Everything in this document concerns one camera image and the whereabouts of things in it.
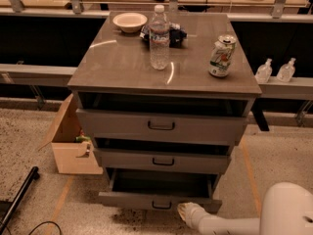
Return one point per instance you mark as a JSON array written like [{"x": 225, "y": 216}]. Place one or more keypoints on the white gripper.
[{"x": 195, "y": 213}]

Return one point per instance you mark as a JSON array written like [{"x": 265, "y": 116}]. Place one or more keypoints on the grey bottom drawer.
[{"x": 158, "y": 190}]

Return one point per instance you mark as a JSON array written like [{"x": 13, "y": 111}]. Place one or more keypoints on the grey drawer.
[
  {"x": 225, "y": 131},
  {"x": 158, "y": 190},
  {"x": 160, "y": 161}
]

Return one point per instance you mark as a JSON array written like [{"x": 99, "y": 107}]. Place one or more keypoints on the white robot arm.
[{"x": 287, "y": 209}]

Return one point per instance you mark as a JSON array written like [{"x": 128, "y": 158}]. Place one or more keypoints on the grey drawer cabinet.
[{"x": 116, "y": 75}]

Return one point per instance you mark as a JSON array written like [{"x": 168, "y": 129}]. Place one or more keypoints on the grey middle drawer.
[{"x": 160, "y": 161}]

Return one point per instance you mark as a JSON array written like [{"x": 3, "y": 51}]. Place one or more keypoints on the grey top drawer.
[{"x": 225, "y": 131}]

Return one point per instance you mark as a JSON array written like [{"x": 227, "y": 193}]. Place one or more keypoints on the cardboard box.
[{"x": 71, "y": 154}]

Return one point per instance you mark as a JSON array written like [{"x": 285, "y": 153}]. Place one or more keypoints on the black pole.
[{"x": 7, "y": 208}]

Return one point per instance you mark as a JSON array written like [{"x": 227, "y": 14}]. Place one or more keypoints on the left clear sanitizer bottle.
[{"x": 264, "y": 72}]

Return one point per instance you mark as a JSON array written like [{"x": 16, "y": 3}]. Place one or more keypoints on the clear sanitizer bottle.
[
  {"x": 286, "y": 71},
  {"x": 264, "y": 72}
]

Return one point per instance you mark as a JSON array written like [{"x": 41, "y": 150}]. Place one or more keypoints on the green white soda can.
[{"x": 222, "y": 54}]

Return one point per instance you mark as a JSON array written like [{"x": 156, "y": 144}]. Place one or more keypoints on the right clear sanitizer bottle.
[{"x": 286, "y": 71}]

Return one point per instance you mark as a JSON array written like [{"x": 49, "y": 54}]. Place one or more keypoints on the dark crumpled snack bag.
[{"x": 176, "y": 34}]

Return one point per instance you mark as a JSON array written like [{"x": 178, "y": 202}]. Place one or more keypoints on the clear plastic water bottle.
[{"x": 159, "y": 39}]

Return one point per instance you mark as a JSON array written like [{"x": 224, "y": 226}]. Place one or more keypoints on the white bowl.
[{"x": 130, "y": 22}]

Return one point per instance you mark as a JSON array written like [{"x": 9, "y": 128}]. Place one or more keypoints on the grey metal railing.
[{"x": 282, "y": 10}]

